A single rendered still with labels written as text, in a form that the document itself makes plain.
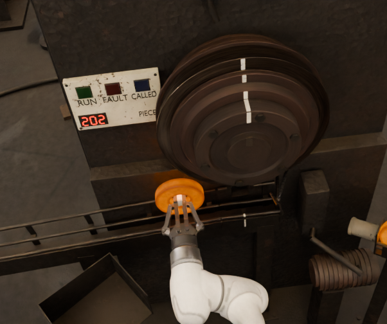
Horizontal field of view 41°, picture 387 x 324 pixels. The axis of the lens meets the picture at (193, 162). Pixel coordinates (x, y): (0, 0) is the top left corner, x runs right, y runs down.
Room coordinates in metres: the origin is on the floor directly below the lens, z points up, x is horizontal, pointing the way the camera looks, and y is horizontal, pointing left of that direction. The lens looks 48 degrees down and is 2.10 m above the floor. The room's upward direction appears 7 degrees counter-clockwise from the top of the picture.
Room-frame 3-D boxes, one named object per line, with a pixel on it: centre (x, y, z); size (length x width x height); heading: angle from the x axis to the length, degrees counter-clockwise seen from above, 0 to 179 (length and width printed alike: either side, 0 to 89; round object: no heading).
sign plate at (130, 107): (1.13, 0.20, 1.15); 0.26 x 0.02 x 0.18; 90
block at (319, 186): (1.04, -0.38, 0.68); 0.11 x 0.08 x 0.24; 0
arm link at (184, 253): (0.78, 0.05, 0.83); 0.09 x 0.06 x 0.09; 91
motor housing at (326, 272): (0.89, -0.48, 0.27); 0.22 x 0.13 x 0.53; 90
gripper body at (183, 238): (0.85, 0.05, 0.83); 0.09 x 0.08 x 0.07; 1
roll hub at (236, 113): (0.92, -0.15, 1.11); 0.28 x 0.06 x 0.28; 90
